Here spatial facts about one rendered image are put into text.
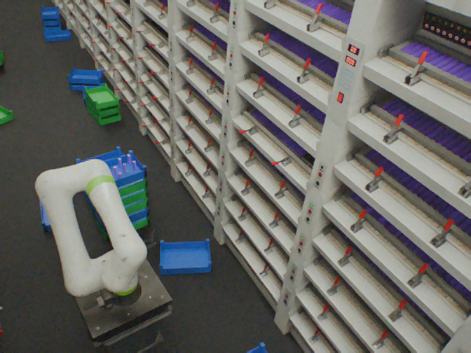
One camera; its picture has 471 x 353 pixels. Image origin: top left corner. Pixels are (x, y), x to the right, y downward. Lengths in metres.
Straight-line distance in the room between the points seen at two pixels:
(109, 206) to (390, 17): 1.12
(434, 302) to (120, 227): 1.05
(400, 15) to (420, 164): 0.43
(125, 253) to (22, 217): 1.63
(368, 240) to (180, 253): 1.37
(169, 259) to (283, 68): 1.41
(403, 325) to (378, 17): 1.00
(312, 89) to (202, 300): 1.36
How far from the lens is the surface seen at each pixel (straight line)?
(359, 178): 1.44
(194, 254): 2.56
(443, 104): 1.17
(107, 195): 1.59
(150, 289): 1.97
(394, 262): 1.47
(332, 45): 1.40
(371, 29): 1.28
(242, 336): 2.26
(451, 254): 1.31
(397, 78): 1.25
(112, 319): 1.91
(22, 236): 2.86
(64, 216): 1.71
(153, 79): 3.19
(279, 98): 1.78
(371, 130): 1.34
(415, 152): 1.29
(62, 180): 1.69
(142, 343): 2.16
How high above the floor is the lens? 1.95
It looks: 38 degrees down
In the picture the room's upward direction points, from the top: 6 degrees clockwise
